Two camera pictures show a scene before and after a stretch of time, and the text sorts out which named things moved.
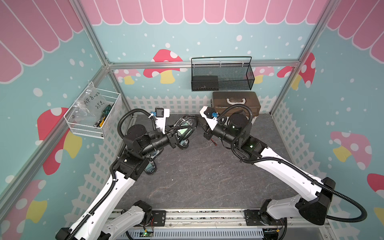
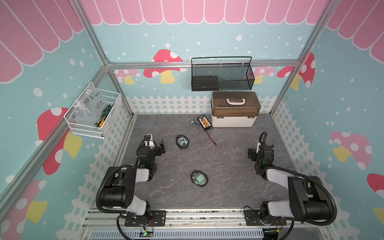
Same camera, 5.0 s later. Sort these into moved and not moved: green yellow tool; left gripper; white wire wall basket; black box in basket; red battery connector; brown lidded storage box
Moved: left gripper
Not moved: white wire wall basket; green yellow tool; red battery connector; black box in basket; brown lidded storage box
